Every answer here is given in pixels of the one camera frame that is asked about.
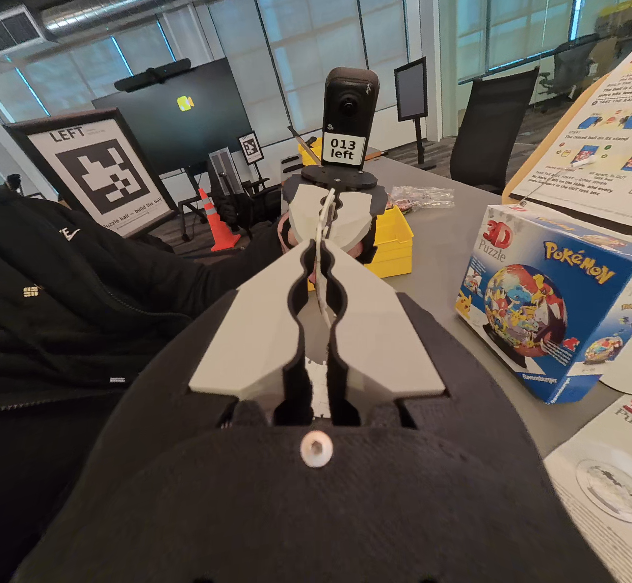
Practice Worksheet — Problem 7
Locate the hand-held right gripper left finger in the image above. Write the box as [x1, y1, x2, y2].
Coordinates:
[188, 239, 318, 426]

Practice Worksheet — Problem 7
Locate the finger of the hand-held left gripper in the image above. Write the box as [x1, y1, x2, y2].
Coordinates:
[287, 186, 328, 246]
[327, 191, 379, 251]

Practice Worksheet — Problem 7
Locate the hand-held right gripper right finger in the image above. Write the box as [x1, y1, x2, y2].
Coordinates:
[320, 240, 447, 426]

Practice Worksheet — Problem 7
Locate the white curved puzzle ball section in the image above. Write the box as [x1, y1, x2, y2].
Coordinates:
[302, 187, 341, 420]

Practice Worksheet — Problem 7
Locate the person's left forearm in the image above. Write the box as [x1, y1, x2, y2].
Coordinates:
[185, 225, 299, 319]

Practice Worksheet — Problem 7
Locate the colourful puzzle box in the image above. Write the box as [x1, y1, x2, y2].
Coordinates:
[454, 204, 632, 405]

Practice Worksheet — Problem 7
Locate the paper puzzle leaflet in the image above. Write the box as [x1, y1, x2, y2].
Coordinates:
[543, 393, 632, 583]

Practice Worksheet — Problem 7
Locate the person's left hand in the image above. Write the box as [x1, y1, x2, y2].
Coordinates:
[277, 217, 377, 266]

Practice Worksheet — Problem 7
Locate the black armchair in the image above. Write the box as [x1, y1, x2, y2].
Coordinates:
[217, 176, 271, 236]

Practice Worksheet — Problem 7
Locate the tilted grey board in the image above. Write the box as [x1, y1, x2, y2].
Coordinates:
[288, 125, 322, 166]

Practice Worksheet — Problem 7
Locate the black screen on pole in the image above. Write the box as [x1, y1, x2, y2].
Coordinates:
[393, 56, 437, 170]

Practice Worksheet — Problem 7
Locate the clear plastic bag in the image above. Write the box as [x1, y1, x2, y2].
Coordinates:
[389, 185, 455, 214]

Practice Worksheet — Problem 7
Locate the small marker sign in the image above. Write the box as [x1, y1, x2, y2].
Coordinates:
[238, 131, 265, 165]

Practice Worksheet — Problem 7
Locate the orange traffic cone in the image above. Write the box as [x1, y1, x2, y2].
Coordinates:
[197, 188, 242, 252]

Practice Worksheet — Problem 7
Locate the large black television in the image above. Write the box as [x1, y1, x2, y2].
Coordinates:
[92, 57, 253, 175]

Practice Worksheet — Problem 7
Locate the black video bar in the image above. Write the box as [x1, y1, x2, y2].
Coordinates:
[114, 58, 192, 92]

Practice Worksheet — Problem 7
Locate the large framed marker sign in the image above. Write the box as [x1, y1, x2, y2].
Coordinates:
[2, 108, 177, 238]

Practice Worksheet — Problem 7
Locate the black mesh office chair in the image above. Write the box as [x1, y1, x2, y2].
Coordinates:
[538, 33, 602, 112]

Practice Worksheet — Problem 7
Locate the wooden instruction board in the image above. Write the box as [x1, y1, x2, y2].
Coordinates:
[502, 50, 632, 228]

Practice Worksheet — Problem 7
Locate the white air vent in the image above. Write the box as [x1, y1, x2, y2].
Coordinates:
[0, 5, 46, 52]

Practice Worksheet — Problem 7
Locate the silver ventilation duct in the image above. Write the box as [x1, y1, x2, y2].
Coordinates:
[0, 0, 356, 51]

